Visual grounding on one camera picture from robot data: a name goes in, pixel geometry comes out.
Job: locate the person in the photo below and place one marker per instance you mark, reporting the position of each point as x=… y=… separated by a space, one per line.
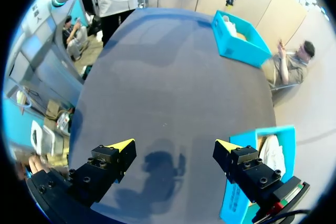
x=288 y=68
x=72 y=37
x=118 y=1

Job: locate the white crumpled bag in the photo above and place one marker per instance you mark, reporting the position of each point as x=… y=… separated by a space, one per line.
x=230 y=26
x=273 y=155

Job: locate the teal box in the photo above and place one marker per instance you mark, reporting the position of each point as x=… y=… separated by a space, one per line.
x=236 y=44
x=236 y=200

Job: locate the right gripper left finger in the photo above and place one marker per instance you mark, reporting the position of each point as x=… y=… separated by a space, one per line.
x=99 y=174

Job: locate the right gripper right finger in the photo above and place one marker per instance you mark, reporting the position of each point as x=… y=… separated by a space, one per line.
x=246 y=169

